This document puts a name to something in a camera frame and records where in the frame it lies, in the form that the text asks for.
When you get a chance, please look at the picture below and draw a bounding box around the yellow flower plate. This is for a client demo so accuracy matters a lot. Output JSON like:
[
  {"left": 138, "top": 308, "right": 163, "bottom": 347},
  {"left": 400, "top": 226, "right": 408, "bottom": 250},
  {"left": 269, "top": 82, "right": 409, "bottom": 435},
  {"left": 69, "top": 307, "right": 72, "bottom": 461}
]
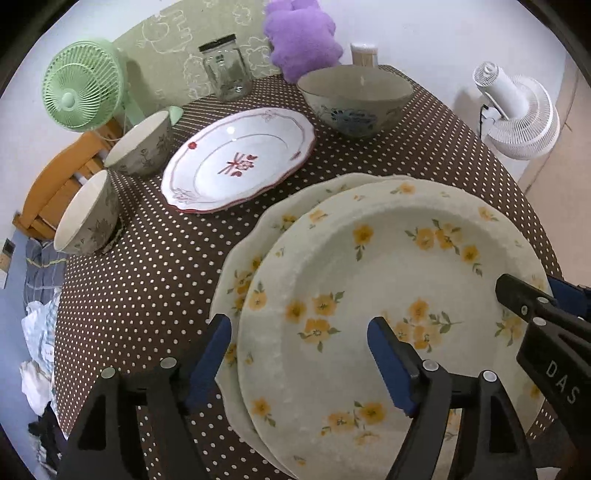
[
  {"left": 238, "top": 178, "right": 555, "bottom": 480},
  {"left": 210, "top": 173, "right": 416, "bottom": 448}
]

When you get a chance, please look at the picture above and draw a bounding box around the small grey floral bowl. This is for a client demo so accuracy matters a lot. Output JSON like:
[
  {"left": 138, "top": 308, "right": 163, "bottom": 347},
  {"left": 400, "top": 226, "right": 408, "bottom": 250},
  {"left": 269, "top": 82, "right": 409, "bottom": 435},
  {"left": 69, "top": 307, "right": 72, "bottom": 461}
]
[
  {"left": 104, "top": 111, "right": 172, "bottom": 177},
  {"left": 54, "top": 171, "right": 122, "bottom": 256}
]

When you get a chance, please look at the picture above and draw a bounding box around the white cloth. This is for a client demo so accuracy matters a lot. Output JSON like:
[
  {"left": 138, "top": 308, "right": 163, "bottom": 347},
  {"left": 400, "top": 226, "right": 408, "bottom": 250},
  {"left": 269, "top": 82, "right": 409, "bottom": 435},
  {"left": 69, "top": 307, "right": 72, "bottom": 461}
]
[{"left": 18, "top": 360, "right": 52, "bottom": 416}]

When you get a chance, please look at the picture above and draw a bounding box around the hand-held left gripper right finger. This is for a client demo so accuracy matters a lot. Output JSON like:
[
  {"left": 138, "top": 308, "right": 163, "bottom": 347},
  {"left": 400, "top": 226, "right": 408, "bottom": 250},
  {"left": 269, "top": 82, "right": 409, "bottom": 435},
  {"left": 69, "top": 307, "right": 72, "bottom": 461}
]
[{"left": 366, "top": 317, "right": 539, "bottom": 480}]

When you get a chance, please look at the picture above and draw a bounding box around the green table fan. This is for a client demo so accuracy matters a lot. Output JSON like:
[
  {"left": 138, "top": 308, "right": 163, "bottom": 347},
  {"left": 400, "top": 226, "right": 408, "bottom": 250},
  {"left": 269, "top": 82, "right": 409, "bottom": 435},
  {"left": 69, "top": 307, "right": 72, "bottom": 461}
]
[{"left": 43, "top": 39, "right": 184, "bottom": 134}]

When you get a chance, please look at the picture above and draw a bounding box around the white table fan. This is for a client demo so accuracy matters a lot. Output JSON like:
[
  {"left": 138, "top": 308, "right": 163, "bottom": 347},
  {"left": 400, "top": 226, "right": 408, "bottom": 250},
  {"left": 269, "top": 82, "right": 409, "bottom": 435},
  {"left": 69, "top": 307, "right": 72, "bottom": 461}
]
[{"left": 472, "top": 61, "right": 560, "bottom": 161}]

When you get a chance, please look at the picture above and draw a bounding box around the green printed wall cloth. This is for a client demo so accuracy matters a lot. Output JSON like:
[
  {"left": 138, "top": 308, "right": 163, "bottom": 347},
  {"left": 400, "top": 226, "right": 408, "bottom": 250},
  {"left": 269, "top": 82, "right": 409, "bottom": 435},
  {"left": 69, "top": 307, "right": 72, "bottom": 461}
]
[{"left": 111, "top": 0, "right": 282, "bottom": 114}]

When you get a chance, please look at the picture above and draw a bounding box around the brown polka dot tablecloth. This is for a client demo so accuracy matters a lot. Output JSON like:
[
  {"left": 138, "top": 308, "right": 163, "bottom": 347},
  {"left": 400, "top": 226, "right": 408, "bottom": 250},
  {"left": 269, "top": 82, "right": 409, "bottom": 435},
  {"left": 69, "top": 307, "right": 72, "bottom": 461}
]
[{"left": 53, "top": 65, "right": 564, "bottom": 480}]

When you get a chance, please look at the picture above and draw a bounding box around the dark clothes pile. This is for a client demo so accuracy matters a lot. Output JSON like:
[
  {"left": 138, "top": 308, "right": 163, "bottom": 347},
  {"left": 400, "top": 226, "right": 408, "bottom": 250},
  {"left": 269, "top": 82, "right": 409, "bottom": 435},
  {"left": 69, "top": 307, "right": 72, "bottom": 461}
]
[{"left": 28, "top": 401, "right": 70, "bottom": 464}]

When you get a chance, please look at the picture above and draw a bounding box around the glass jar with black lid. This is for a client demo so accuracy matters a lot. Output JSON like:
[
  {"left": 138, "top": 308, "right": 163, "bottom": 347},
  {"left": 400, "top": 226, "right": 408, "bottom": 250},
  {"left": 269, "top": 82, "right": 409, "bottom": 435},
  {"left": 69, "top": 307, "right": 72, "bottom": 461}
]
[{"left": 198, "top": 34, "right": 252, "bottom": 102}]

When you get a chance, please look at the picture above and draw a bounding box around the wooden chair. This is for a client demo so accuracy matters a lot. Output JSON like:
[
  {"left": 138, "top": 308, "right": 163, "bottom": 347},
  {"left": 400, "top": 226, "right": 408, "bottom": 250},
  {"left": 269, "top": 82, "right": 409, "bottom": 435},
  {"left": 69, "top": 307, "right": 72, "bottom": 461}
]
[{"left": 13, "top": 117, "right": 125, "bottom": 241}]

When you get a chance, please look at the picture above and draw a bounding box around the grey plaid cloth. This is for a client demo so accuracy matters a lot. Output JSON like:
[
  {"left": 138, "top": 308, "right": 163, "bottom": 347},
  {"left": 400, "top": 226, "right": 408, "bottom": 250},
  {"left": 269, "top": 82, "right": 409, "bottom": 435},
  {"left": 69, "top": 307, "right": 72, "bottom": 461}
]
[{"left": 23, "top": 237, "right": 69, "bottom": 298}]

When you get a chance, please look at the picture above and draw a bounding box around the large bowl with blue flowers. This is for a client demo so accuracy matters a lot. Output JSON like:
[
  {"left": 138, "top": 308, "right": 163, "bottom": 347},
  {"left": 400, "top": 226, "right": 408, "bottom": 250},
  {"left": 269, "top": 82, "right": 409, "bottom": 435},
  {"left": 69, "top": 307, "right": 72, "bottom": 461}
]
[{"left": 296, "top": 65, "right": 414, "bottom": 139}]

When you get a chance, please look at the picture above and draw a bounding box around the purple plush toy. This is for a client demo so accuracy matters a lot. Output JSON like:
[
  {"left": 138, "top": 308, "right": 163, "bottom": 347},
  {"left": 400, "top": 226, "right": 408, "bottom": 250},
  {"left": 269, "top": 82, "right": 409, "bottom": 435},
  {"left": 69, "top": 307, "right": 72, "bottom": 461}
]
[{"left": 263, "top": 0, "right": 342, "bottom": 83}]

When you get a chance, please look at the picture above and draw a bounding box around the white plate with red print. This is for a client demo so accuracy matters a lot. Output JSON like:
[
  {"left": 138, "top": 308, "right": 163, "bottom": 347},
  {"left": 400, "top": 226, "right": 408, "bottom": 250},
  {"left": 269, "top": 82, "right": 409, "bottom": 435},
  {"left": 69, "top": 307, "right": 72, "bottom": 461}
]
[{"left": 161, "top": 107, "right": 317, "bottom": 214}]

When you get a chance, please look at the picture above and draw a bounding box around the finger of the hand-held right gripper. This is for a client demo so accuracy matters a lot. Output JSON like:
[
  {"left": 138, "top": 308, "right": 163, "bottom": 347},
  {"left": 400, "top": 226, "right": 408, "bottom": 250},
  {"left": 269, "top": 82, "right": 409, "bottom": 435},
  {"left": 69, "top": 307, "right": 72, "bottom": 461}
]
[
  {"left": 549, "top": 276, "right": 591, "bottom": 322},
  {"left": 495, "top": 274, "right": 591, "bottom": 344}
]

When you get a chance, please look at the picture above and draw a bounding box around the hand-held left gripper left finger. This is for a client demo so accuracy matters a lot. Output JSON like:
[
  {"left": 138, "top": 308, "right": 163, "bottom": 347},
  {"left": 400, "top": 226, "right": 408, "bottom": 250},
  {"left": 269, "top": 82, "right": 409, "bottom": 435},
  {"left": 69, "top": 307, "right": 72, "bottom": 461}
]
[{"left": 55, "top": 315, "right": 233, "bottom": 480}]

